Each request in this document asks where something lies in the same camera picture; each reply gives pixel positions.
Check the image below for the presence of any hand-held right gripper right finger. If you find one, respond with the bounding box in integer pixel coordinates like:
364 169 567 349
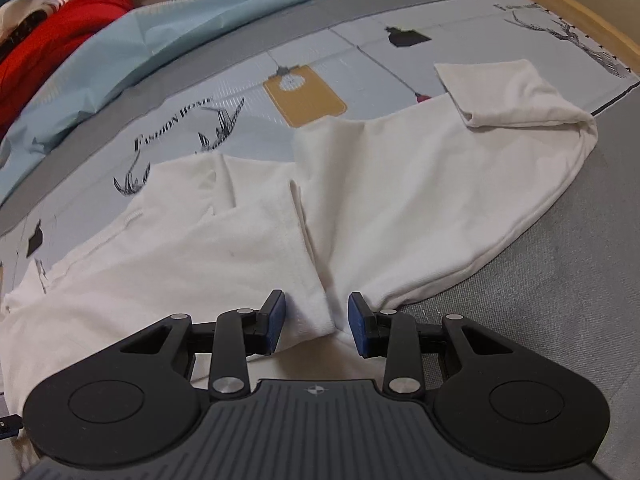
347 291 526 401

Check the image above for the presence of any white towel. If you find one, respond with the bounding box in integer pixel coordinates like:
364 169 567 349
0 58 600 466

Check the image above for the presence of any wooden bed frame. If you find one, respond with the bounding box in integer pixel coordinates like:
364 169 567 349
455 0 640 77

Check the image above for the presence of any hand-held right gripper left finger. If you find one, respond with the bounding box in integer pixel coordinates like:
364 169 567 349
117 289 289 402

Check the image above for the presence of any white and black cloth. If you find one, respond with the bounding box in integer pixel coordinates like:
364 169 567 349
0 0 68 47

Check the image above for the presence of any light blue quilt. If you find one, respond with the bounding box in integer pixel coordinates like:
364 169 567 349
0 0 458 201

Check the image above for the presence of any red blanket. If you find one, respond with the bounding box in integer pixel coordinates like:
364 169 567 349
0 0 133 131

